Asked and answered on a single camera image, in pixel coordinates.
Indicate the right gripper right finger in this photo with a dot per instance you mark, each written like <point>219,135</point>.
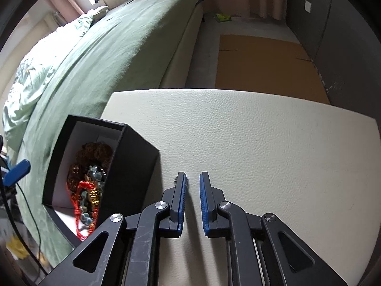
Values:
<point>261,250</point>

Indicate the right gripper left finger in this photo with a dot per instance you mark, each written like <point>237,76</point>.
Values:
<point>125,250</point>

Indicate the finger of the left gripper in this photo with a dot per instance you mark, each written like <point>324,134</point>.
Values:
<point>15,174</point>

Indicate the black jewelry box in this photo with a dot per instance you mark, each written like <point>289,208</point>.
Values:
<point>128,172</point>

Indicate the light green crumpled duvet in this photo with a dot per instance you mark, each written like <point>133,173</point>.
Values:
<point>36,71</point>

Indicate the green bed cover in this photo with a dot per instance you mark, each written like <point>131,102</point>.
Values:
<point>130,48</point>

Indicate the brown cardboard sheet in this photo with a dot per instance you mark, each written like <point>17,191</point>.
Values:
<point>270,66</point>

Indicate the green yellow floor item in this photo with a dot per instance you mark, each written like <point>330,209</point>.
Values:
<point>222,17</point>

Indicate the white wall switch plate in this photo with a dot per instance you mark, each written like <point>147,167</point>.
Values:
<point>307,6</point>

